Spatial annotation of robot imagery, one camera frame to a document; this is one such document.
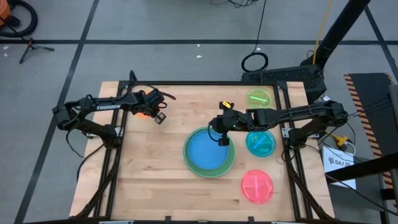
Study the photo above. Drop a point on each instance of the small translucent teal plate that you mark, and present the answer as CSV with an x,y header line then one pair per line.
x,y
267,146

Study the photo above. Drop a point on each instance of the small translucent orange plate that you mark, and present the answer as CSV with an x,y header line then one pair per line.
x,y
142,115

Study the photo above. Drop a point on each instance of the black crossbeam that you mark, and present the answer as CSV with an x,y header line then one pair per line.
x,y
360,169

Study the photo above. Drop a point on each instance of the hazard striped black mat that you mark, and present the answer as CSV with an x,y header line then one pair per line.
x,y
370,90

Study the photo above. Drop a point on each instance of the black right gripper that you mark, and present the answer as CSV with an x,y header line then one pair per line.
x,y
231,121

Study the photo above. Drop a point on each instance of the small yellow tag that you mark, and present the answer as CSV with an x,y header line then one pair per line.
x,y
226,104

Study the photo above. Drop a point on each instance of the black slanted pole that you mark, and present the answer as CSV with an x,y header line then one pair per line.
x,y
339,31

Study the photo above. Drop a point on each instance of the orange vacuum cleaner body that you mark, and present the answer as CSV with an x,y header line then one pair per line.
x,y
3,11

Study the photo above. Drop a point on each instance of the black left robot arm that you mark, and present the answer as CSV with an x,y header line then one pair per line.
x,y
109,107

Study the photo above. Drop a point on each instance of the black tripod stand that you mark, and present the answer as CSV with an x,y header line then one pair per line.
x,y
31,47

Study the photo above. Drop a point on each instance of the yellow plug connector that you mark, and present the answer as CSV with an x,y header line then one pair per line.
x,y
341,140

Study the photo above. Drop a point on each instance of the blue plastic plate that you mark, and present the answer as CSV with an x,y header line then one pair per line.
x,y
205,152

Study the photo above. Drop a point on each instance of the small translucent yellow-green plate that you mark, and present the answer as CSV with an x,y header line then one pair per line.
x,y
264,104

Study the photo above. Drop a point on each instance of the black aluminium table frame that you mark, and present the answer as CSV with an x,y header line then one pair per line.
x,y
202,83

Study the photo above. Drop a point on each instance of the large green plastic plate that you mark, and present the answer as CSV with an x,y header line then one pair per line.
x,y
186,152

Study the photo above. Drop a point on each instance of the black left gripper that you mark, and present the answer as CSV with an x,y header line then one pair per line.
x,y
154,99

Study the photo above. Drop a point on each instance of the white printed paper sign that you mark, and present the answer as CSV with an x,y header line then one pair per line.
x,y
339,168

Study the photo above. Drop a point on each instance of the black perforated base box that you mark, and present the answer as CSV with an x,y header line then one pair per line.
x,y
280,76

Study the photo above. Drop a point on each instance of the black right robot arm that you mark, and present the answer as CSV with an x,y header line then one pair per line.
x,y
311,110

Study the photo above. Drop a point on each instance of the small translucent pink plate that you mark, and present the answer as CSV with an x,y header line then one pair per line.
x,y
264,186

